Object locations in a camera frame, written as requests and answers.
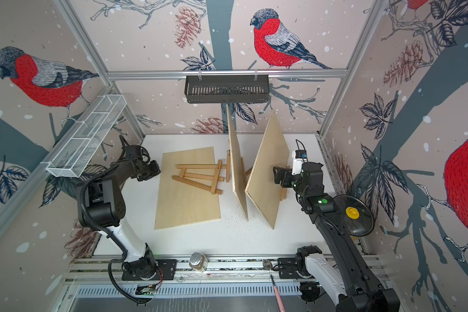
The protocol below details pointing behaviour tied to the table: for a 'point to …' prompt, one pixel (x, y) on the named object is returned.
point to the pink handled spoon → (268, 266)
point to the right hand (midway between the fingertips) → (284, 165)
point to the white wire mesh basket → (86, 138)
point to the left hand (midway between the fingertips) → (161, 166)
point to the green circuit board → (145, 290)
